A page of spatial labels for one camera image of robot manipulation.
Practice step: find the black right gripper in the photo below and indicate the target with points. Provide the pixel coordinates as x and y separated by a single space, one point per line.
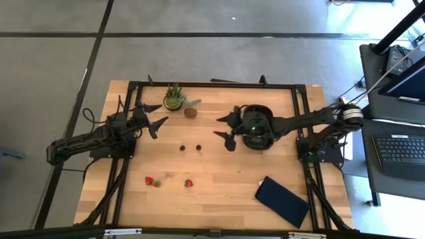
255 124

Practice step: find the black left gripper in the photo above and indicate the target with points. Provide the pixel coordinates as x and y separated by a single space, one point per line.
141 120

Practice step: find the blackberry with stem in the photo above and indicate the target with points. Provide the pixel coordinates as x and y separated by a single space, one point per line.
198 147

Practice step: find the brown kiwi fruit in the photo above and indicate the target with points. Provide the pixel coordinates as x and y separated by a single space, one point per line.
190 113

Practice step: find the red strawberry green leaves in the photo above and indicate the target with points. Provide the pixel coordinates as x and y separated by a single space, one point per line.
149 180
189 183
157 184

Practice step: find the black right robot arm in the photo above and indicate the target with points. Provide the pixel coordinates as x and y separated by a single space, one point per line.
308 121

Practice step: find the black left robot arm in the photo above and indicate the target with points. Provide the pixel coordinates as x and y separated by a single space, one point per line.
83 141

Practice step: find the black plastic tupperware container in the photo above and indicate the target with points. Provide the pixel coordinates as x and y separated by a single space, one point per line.
259 144

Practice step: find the green succulent in black pot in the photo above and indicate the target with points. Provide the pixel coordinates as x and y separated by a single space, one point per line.
173 101

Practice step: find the dark blue cloth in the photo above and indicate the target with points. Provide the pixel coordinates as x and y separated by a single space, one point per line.
282 200

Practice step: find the white power strip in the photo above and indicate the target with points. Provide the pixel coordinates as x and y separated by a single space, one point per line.
341 99

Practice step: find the grey floor object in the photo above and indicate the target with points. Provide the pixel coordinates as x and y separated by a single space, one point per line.
10 153

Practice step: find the black desk with monitor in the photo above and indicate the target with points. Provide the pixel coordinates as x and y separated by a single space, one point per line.
378 106

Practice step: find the black desk with keyboard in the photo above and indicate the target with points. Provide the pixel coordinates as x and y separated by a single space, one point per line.
391 189

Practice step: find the black laptop keyboard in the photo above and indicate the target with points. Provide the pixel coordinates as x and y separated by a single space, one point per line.
401 154

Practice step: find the black power adapter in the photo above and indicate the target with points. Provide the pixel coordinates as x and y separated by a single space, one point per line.
395 59

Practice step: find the black computer monitor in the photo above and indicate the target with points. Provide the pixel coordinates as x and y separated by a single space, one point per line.
408 84

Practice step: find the black aluminium table frame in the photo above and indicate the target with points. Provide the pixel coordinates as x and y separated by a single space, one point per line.
252 85

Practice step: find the silver beam bracket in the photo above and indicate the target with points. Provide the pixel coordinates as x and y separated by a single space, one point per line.
123 231
307 236

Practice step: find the black wall plug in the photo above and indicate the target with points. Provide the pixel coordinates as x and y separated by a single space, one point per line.
360 83

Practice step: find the black overhead frame beam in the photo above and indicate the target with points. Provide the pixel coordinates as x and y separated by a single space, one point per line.
50 235

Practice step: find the black diagonal post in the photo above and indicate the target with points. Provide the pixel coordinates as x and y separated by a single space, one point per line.
398 28

